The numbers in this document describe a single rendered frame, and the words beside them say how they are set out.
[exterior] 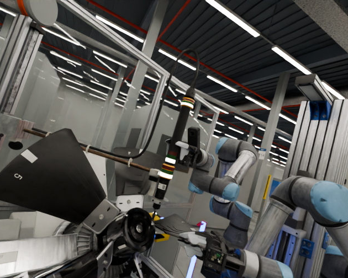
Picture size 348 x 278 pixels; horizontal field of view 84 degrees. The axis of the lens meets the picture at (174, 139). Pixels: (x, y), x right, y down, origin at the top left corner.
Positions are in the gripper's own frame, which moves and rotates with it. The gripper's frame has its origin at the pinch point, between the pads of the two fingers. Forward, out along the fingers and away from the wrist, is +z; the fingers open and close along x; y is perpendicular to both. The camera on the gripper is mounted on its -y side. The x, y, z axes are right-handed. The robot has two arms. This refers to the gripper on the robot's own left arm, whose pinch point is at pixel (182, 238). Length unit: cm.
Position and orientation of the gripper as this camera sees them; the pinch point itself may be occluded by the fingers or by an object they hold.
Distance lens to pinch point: 75.4
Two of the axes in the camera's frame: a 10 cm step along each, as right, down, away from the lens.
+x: -2.7, 9.6, 0.3
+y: -1.1, 0.0, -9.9
